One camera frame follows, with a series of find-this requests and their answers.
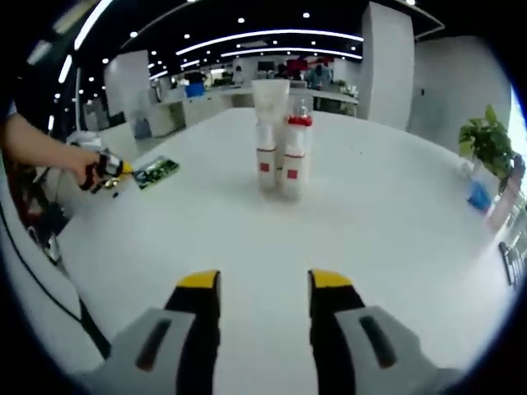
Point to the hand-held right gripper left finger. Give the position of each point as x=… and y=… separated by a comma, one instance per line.
x=164, y=349

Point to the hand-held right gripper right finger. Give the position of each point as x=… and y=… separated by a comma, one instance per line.
x=370, y=349

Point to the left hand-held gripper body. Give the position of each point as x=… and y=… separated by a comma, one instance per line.
x=108, y=159

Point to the small white skincare bottle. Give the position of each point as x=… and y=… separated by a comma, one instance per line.
x=294, y=185
x=267, y=177

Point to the white skincare tube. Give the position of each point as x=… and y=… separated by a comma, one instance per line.
x=269, y=98

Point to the large red-collared skincare bottle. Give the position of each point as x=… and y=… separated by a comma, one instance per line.
x=299, y=120

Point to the green and black packet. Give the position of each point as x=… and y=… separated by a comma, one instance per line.
x=158, y=170

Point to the long white office desk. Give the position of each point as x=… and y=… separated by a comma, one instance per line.
x=171, y=115

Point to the person's white shirt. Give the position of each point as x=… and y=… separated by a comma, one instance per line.
x=37, y=308

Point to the long ceiling light strip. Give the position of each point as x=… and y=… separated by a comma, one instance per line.
x=92, y=20

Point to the black flat device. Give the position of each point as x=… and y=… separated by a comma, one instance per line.
x=512, y=263

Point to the blue plastic packet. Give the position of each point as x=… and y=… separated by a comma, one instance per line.
x=479, y=195

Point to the potted green plant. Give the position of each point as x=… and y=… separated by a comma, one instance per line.
x=486, y=140

